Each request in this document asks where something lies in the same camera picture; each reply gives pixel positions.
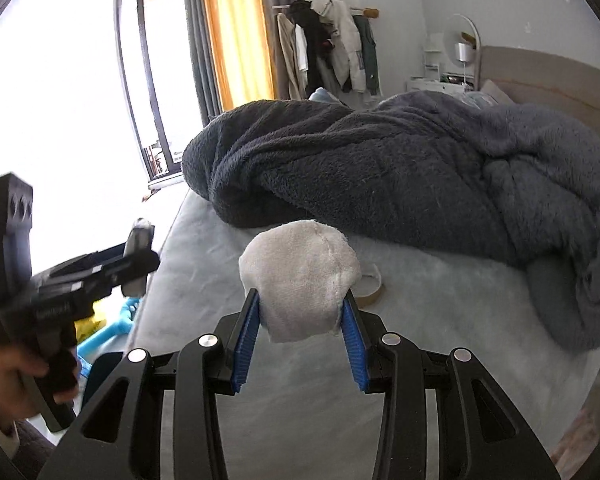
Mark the pale pillow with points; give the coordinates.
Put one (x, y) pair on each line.
(497, 92)

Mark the yellow plastic bag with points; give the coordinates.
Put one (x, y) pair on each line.
(86, 327)

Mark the person's left hand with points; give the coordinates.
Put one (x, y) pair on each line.
(5, 375)

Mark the black framed glass door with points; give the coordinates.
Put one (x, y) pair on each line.
(155, 85)

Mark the cluttered bedside table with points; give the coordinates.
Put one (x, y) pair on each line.
(430, 85)

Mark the dark grey fleece blanket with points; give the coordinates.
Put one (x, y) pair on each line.
(380, 170)

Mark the black hanging garment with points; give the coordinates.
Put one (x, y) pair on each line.
(312, 45)

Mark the white hanging jacket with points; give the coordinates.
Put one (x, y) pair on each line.
(345, 40)

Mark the white quilted bed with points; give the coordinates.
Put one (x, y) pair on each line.
(205, 260)

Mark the white storage rack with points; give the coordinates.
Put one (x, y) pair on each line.
(432, 57)

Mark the round white vanity mirror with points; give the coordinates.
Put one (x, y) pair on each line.
(452, 35)

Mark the blue plush toy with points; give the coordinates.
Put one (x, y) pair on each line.
(110, 332)

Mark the wooden clothes rail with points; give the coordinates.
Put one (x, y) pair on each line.
(365, 10)

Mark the beige bed headboard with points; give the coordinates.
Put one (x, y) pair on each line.
(545, 80)

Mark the light blue cloth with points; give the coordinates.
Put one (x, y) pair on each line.
(327, 97)

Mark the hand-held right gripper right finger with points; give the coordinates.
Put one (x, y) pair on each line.
(354, 350)

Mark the person's left forearm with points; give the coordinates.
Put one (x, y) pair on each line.
(15, 440)

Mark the yellow curtain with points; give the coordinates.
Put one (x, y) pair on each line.
(235, 35)

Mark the brown tape roll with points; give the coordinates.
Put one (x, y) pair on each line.
(375, 292)

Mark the white cloth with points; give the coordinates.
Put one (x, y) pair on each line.
(300, 270)

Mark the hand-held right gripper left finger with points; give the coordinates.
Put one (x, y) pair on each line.
(245, 345)

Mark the grey curtain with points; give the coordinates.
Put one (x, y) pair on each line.
(200, 50)

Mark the green hanging garment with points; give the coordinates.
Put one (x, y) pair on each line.
(370, 55)

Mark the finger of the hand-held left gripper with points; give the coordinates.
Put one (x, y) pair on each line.
(130, 265)

